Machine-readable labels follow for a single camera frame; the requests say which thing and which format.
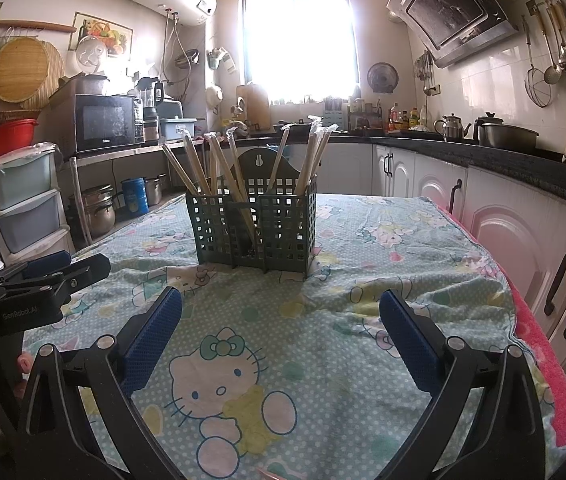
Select black microwave oven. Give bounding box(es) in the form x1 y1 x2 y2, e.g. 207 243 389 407
48 94 144 156

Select row of hanging kitchen utensils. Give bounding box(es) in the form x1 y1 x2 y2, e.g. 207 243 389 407
522 0 566 109

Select water heater hoses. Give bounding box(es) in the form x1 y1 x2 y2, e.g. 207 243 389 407
160 10 189 81

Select green wall holder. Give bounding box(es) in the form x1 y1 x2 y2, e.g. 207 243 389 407
206 46 238 74

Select grey plastic box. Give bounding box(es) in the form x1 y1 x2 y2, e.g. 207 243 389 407
159 117 199 142

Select black kitchen countertop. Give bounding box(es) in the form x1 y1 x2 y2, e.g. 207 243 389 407
213 127 566 223

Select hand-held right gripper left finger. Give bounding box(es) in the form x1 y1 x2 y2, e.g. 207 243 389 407
16 286 186 480

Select bunch of chopsticks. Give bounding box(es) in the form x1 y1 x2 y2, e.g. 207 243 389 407
160 116 337 256

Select round woven straw tray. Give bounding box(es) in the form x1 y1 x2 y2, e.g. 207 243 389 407
18 42 67 111

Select brown woven basket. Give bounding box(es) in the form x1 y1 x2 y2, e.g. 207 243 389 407
0 110 42 131

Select black range hood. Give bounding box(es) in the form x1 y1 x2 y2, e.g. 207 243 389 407
387 0 520 69

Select white base cabinets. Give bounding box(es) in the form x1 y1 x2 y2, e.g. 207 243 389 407
313 142 566 426

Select metal shelf rack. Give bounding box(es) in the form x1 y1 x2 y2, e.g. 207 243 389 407
63 137 204 252

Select pink towel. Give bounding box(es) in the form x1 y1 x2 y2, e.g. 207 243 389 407
433 200 566 461

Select fruit wall poster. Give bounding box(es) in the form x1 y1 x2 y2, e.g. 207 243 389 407
68 11 131 61

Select small white round fan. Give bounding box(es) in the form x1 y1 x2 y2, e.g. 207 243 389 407
76 35 109 72

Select kitchen window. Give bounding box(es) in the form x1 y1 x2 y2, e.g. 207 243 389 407
240 0 359 106

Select round bamboo board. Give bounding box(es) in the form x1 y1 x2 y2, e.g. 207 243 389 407
0 37 52 104

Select large steel pot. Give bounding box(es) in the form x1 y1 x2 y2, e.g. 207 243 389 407
478 124 540 152

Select black blender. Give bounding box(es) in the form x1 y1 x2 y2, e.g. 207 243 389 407
136 76 165 142

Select pale wooden cutting board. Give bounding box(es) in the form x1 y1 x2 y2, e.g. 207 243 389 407
235 84 272 129

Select red plastic basin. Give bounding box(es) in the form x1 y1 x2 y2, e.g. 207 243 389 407
0 119 39 162

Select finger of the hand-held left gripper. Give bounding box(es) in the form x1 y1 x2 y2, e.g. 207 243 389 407
0 254 112 306
0 250 73 287

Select cluster of condiment bottles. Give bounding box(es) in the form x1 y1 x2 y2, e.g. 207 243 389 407
387 102 429 131

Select mint grey plastic drawer tower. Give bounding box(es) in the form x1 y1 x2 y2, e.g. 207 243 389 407
0 144 72 267

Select spice rack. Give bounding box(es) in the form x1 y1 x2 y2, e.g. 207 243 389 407
323 95 384 131

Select green plastic utensil basket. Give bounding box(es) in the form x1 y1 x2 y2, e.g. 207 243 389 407
184 146 320 275

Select black frying pan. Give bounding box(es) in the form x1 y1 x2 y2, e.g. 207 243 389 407
272 119 315 134

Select small steel pot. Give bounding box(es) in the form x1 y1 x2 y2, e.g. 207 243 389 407
144 175 167 206

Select blue canister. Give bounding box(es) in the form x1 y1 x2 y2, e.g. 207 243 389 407
122 177 150 216

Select long wooden rolling pin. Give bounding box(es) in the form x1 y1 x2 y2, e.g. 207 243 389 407
0 20 78 34

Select round grey wall fan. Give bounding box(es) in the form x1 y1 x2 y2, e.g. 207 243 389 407
367 62 400 93

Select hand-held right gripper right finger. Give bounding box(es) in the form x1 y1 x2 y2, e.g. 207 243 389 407
378 288 546 480

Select steel teapot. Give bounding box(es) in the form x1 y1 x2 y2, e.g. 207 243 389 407
434 114 472 142

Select small hanging steel utensils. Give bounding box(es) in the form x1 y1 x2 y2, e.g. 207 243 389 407
414 50 436 96

